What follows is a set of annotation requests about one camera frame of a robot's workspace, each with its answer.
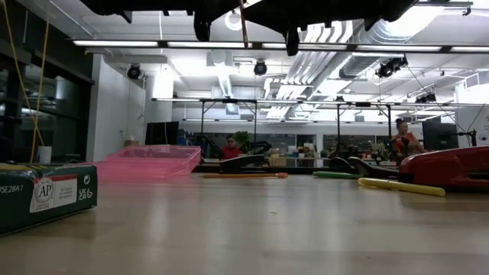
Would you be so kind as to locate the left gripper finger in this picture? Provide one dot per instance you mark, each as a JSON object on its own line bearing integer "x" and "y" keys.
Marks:
{"x": 221, "y": 4}

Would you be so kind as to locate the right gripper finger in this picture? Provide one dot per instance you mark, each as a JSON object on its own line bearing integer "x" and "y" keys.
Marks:
{"x": 271, "y": 4}
{"x": 275, "y": 19}

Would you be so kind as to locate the red pencil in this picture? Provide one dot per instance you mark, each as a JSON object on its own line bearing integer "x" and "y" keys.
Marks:
{"x": 243, "y": 23}

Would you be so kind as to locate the green marker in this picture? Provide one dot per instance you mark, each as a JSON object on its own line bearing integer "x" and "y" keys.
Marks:
{"x": 334, "y": 175}

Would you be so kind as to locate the orange pencil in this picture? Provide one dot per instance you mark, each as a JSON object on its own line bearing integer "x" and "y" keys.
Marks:
{"x": 244, "y": 175}

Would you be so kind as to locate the pink transparent pencil case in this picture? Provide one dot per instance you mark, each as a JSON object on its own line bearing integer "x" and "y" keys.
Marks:
{"x": 153, "y": 162}

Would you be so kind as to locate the yellow highlighter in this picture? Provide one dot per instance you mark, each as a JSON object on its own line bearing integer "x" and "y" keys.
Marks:
{"x": 401, "y": 187}

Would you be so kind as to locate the green crayon box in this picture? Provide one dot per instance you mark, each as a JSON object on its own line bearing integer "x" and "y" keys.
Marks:
{"x": 46, "y": 198}

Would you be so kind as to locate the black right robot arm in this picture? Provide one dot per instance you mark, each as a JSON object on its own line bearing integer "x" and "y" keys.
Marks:
{"x": 363, "y": 7}

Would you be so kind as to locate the black background robot arm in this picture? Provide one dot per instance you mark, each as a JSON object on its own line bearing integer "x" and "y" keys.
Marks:
{"x": 260, "y": 147}
{"x": 209, "y": 147}

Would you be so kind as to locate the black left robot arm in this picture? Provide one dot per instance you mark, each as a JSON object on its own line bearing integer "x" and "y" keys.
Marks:
{"x": 133, "y": 4}

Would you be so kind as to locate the black ceiling dome lamp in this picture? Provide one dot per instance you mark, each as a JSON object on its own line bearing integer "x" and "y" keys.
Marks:
{"x": 260, "y": 68}
{"x": 133, "y": 72}

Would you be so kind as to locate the long ceiling light strip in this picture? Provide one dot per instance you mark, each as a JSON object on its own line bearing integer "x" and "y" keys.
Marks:
{"x": 114, "y": 43}

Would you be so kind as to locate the black track light cluster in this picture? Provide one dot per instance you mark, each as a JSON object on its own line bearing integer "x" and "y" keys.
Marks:
{"x": 390, "y": 66}
{"x": 426, "y": 98}

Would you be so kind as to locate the green background plant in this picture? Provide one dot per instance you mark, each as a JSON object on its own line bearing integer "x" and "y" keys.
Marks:
{"x": 241, "y": 137}

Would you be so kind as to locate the cluttered background workbench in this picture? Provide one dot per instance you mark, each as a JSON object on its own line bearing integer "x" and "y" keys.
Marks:
{"x": 298, "y": 153}

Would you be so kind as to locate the black monitor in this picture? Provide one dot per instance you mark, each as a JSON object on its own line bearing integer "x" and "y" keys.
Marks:
{"x": 439, "y": 135}
{"x": 161, "y": 133}

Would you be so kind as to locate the person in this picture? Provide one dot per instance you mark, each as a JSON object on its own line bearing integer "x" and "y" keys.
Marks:
{"x": 231, "y": 149}
{"x": 405, "y": 143}

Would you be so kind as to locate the black stapler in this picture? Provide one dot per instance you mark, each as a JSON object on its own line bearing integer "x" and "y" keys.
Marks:
{"x": 240, "y": 163}

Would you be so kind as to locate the cardboard box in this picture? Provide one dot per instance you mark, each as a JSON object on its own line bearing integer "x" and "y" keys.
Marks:
{"x": 131, "y": 143}

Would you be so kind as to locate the red stapler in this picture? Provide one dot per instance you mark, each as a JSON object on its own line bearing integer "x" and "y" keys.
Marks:
{"x": 447, "y": 168}

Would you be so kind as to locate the white bucket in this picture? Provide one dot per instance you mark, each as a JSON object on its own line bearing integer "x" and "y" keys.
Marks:
{"x": 44, "y": 154}

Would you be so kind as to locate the silver ventilation duct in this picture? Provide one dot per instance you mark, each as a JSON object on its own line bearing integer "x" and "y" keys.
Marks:
{"x": 363, "y": 63}

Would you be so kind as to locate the black overhead rig frame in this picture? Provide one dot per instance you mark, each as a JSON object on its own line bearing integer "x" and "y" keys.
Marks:
{"x": 229, "y": 101}
{"x": 363, "y": 104}

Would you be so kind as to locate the black aluminium table frame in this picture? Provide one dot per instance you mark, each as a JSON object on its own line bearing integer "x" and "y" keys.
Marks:
{"x": 302, "y": 170}

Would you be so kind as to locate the black monitor mount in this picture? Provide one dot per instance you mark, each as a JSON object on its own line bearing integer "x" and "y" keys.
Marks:
{"x": 473, "y": 137}

